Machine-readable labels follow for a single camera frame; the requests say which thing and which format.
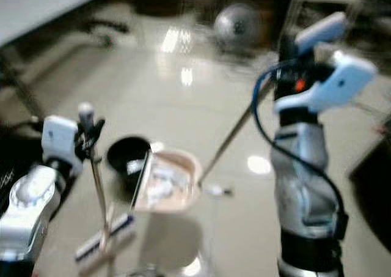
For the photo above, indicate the black box furniture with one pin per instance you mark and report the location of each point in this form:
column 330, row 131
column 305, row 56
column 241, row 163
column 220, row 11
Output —
column 372, row 185

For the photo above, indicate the white folding table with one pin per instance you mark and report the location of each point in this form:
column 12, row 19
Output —
column 49, row 5

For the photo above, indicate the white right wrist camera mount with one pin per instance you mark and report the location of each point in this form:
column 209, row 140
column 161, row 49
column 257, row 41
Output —
column 342, row 84

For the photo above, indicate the grey ball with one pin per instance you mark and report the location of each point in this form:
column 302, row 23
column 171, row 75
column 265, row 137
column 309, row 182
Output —
column 238, row 24

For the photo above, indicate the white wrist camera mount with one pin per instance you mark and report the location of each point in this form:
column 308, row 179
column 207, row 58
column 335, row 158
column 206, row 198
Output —
column 60, row 136
column 342, row 84

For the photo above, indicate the black bag with white print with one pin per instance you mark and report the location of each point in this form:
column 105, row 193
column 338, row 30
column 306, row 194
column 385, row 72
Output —
column 12, row 167

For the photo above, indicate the broom with metal pole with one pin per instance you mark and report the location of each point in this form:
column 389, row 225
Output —
column 99, row 191

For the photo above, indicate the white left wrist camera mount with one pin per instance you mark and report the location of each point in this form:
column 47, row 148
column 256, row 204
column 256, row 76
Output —
column 60, row 136

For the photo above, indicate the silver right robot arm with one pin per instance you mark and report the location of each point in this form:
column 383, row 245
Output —
column 305, row 185

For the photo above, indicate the small white paper scrap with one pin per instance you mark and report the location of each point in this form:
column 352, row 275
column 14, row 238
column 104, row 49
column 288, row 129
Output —
column 215, row 191

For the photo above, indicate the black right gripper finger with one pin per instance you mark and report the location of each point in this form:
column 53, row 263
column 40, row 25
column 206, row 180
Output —
column 287, row 51

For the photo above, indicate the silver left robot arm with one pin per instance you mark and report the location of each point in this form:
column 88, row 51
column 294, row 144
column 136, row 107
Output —
column 30, row 210

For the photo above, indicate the white crumpled paper trash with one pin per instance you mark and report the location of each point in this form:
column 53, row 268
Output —
column 166, row 184

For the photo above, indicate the black floor stand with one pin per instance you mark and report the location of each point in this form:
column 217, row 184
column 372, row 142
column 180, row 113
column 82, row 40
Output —
column 107, row 29

